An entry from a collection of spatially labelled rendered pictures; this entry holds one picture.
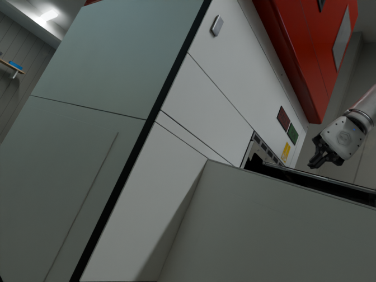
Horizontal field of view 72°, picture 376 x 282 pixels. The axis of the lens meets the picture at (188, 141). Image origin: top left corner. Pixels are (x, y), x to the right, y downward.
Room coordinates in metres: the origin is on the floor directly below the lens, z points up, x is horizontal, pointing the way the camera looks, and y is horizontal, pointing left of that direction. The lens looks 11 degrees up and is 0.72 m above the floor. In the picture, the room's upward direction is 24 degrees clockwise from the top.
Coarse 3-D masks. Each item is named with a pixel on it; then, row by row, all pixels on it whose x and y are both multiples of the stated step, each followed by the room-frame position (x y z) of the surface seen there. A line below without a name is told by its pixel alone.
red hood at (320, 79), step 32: (96, 0) 0.87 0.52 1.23; (256, 0) 0.55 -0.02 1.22; (288, 0) 0.58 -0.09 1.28; (320, 0) 0.71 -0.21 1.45; (352, 0) 0.94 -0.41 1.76; (288, 32) 0.63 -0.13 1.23; (320, 32) 0.78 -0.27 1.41; (288, 64) 0.74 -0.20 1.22; (320, 64) 0.86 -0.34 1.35; (320, 96) 0.94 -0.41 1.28
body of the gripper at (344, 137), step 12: (336, 120) 0.68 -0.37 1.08; (348, 120) 0.67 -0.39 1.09; (324, 132) 0.68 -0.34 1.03; (336, 132) 0.67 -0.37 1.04; (348, 132) 0.67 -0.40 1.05; (360, 132) 0.67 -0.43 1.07; (336, 144) 0.67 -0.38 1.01; (348, 144) 0.67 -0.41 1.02; (360, 144) 0.67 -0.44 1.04; (336, 156) 0.72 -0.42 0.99; (348, 156) 0.67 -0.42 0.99
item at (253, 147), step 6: (252, 144) 0.74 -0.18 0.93; (246, 150) 0.75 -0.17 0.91; (252, 150) 0.75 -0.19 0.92; (258, 150) 0.77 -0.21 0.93; (246, 156) 0.74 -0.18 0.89; (258, 156) 0.79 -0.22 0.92; (264, 156) 0.81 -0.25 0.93; (246, 162) 0.74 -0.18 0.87; (270, 162) 0.86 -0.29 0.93; (246, 168) 0.75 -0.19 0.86; (252, 168) 0.78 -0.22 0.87
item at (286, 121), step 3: (282, 108) 0.83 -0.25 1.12; (282, 111) 0.84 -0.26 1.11; (279, 114) 0.83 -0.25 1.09; (282, 114) 0.85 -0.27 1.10; (285, 114) 0.87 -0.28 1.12; (279, 117) 0.84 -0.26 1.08; (282, 117) 0.85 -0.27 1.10; (285, 117) 0.87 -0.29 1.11; (282, 120) 0.86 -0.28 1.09; (285, 120) 0.88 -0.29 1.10; (288, 120) 0.90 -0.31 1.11; (282, 123) 0.87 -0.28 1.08; (285, 123) 0.89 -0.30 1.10; (288, 123) 0.91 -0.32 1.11; (285, 126) 0.90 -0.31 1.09
